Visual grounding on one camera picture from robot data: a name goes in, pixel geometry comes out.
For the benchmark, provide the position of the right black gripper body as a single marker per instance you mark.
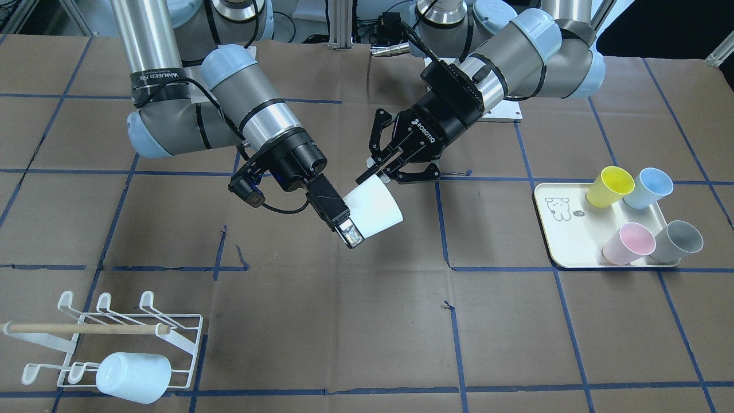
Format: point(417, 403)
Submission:
point(302, 162)

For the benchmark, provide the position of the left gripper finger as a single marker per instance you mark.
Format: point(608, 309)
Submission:
point(393, 172)
point(378, 156)

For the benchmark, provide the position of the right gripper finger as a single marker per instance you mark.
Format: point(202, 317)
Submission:
point(333, 210)

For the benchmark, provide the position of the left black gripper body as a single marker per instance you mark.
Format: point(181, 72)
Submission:
point(438, 119)

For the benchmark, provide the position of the pale green plastic cup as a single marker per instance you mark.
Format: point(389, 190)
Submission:
point(372, 207)

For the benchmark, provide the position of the light blue plastic cup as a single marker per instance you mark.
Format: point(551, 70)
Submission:
point(138, 377)

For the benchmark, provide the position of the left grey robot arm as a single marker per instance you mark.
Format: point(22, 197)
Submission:
point(481, 54)

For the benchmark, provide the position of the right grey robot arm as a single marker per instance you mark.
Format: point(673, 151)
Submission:
point(195, 86)

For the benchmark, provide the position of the yellow plastic cup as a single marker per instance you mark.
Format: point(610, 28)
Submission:
point(611, 185)

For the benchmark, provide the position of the pink plastic cup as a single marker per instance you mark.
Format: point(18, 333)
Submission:
point(632, 241)

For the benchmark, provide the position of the grey plastic cup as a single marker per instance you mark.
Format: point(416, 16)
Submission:
point(676, 241)

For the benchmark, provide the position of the beige plastic tray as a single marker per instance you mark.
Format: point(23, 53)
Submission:
point(575, 231)

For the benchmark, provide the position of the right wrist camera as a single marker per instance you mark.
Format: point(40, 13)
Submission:
point(244, 186)

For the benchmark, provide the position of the aluminium frame post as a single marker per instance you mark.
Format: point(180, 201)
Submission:
point(341, 24)

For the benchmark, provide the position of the white wire cup rack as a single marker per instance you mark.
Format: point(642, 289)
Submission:
point(88, 337)

